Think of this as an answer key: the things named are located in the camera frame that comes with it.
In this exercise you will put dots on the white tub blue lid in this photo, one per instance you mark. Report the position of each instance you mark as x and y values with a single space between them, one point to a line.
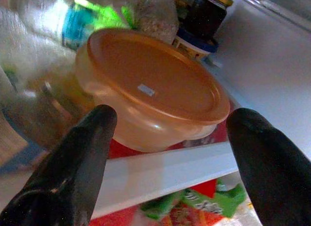
194 48

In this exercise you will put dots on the orange lidded plastic container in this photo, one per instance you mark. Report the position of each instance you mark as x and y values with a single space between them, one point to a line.
150 73

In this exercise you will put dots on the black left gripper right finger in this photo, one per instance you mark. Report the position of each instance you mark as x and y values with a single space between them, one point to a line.
274 175

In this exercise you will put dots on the clear plastic bag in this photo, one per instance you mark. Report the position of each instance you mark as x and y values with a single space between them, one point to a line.
29 48

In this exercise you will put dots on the dark jar gold lid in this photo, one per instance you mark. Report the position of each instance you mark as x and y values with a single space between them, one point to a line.
204 17

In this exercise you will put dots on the plastic bottle blue green label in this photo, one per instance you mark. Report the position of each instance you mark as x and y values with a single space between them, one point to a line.
73 24

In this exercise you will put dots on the white fridge shelf edge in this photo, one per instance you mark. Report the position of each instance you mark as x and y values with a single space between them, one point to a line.
158 172

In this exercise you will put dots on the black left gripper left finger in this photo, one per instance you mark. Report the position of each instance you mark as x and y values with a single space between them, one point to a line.
68 175

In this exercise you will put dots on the green snack package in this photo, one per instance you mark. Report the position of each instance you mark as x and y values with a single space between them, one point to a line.
218 201

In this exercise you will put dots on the clear bag of grain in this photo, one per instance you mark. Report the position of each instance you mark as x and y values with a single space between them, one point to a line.
155 24

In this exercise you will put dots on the red snack package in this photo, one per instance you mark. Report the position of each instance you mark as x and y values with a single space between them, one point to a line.
119 150

